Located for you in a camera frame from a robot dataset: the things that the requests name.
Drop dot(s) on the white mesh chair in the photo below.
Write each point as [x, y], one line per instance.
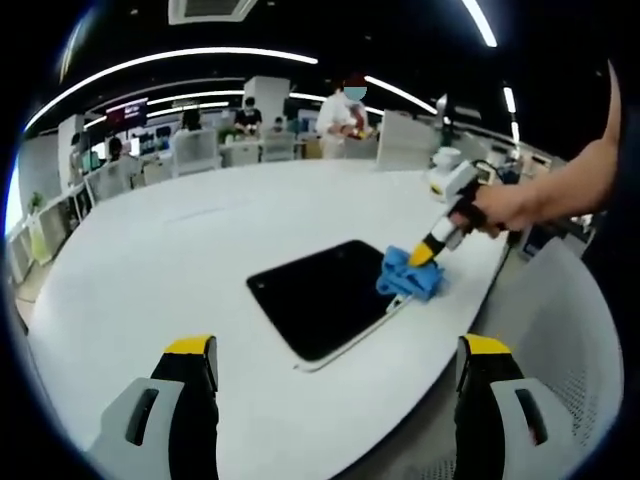
[550, 325]

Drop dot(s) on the yellow green bag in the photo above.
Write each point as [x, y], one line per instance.
[40, 240]

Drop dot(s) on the white background office chair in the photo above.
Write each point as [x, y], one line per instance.
[278, 146]
[196, 152]

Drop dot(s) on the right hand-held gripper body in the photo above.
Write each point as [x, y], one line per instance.
[457, 180]

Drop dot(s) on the red display screen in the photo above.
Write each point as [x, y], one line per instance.
[127, 111]

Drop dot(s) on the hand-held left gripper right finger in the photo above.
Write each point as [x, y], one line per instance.
[500, 425]

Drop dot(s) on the long curved ceiling light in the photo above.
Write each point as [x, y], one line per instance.
[190, 54]

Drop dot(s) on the white low shelf unit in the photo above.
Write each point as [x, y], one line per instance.
[55, 230]

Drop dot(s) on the person's dark clothing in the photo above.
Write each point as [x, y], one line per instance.
[612, 265]

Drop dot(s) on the ceiling air conditioner vent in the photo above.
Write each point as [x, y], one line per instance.
[212, 11]

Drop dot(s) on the black tablet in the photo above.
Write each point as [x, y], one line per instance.
[320, 300]

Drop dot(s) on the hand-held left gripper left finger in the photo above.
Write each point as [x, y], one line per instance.
[150, 430]

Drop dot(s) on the white partition panel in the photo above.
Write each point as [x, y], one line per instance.
[404, 140]

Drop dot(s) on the brown cardboard box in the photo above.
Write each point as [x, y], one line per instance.
[313, 150]

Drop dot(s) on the person's right hand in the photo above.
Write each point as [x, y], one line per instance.
[500, 207]

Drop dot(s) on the grey green machine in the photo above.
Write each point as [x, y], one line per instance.
[445, 122]

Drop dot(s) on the short ceiling light strip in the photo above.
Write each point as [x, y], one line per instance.
[509, 99]

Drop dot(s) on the blue cleaning cloth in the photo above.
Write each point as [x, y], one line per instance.
[400, 280]

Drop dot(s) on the potted green plant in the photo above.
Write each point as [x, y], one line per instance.
[227, 135]
[36, 201]

